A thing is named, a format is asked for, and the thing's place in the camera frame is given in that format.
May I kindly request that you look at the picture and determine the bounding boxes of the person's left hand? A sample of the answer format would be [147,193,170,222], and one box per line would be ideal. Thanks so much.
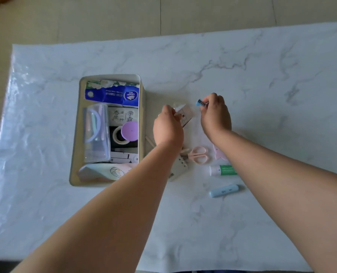
[153,104,185,149]

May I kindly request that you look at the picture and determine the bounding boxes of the person's right hand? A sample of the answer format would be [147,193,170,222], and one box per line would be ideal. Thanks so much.
[200,93,232,143]

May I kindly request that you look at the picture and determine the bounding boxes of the white card black squares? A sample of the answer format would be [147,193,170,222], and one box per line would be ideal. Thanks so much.
[173,104,194,128]

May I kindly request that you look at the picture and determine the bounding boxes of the pink round pad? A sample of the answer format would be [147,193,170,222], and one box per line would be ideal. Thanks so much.
[214,143,229,162]

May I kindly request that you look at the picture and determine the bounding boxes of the black glasses case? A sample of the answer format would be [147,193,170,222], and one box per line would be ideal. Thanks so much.
[109,126,139,148]

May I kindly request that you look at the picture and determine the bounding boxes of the purple round disc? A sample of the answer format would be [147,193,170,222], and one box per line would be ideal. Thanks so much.
[122,122,139,141]

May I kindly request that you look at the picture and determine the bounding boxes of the pink scissors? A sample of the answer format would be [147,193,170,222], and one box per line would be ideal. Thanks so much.
[181,146,209,164]

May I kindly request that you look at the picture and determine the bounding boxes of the small spiral notebook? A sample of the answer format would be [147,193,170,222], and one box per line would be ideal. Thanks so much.
[168,155,190,182]

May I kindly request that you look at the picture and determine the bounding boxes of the white printed glasses case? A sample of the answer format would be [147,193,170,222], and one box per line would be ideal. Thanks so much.
[108,106,139,127]

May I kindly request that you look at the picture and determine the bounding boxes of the green white glue stick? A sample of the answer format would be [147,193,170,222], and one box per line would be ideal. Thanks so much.
[209,165,239,177]

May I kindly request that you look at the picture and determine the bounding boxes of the white folding phone stand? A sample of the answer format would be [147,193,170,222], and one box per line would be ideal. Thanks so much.
[110,147,139,164]

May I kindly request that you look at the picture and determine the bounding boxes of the pale green tape roll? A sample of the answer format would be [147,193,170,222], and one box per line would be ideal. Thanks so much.
[112,126,131,145]

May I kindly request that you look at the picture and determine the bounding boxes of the blue tissue pack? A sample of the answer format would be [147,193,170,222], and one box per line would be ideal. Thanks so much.
[84,79,140,108]

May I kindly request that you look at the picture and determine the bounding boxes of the clear purple pencil case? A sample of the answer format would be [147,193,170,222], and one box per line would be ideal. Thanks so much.
[83,104,111,163]

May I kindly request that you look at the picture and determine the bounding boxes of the light blue plastic tool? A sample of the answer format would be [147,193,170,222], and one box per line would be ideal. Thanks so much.
[209,184,240,198]

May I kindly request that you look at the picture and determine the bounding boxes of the pink bunny pouch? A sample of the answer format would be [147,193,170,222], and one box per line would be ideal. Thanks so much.
[77,163,138,182]

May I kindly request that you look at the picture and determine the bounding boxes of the cream plastic tray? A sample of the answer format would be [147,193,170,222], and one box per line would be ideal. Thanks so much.
[69,74,146,187]

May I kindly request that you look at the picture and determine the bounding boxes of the person's right forearm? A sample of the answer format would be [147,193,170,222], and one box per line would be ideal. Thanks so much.
[212,129,337,273]

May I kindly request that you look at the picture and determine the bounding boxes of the person's left forearm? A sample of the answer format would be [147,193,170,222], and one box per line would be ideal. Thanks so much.
[11,144,183,273]

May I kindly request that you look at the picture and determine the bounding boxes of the white marble table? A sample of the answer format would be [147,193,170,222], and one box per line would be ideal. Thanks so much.
[0,21,337,273]

